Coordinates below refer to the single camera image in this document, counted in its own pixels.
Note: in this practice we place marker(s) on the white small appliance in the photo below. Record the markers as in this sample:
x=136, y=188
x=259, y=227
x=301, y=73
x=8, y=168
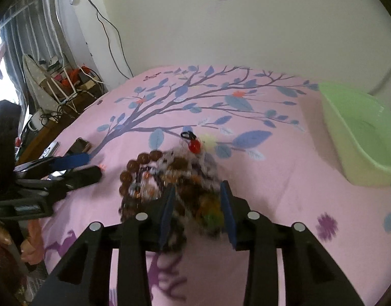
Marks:
x=36, y=121

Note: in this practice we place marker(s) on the red bead charm black loop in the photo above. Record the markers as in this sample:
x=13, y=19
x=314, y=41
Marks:
x=194, y=146

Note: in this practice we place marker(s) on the dark smartphone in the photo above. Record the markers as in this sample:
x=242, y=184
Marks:
x=78, y=146

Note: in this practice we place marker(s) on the green plastic basin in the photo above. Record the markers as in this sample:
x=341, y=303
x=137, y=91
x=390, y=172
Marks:
x=358, y=134

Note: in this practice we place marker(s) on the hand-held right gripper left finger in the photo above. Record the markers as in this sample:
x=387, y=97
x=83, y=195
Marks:
x=166, y=216

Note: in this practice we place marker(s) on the orange soft object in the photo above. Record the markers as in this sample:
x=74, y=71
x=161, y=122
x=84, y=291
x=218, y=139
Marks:
x=31, y=242

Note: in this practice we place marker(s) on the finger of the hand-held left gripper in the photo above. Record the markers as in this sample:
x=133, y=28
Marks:
x=83, y=177
x=71, y=161

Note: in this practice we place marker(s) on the cardboard box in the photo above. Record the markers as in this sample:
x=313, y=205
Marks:
x=86, y=84

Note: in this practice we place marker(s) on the white tall appliance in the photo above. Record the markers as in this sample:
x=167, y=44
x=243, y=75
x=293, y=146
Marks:
x=77, y=38

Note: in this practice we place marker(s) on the grey curtain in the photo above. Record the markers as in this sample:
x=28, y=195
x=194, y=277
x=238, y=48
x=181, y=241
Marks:
x=29, y=28

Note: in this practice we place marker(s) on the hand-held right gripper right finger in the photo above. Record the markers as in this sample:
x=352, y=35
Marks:
x=229, y=216

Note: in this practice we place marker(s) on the pink tree-print bedsheet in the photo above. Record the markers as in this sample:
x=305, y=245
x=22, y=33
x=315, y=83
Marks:
x=278, y=181

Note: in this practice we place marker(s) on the white printed packet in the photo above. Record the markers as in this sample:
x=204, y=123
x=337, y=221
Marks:
x=50, y=149

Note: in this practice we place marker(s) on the orange red cloth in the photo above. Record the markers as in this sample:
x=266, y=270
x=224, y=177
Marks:
x=69, y=76

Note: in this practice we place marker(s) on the folded ironing board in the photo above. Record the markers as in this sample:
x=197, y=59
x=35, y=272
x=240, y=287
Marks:
x=36, y=83

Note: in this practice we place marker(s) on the wooden desk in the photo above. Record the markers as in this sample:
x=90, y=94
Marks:
x=55, y=127

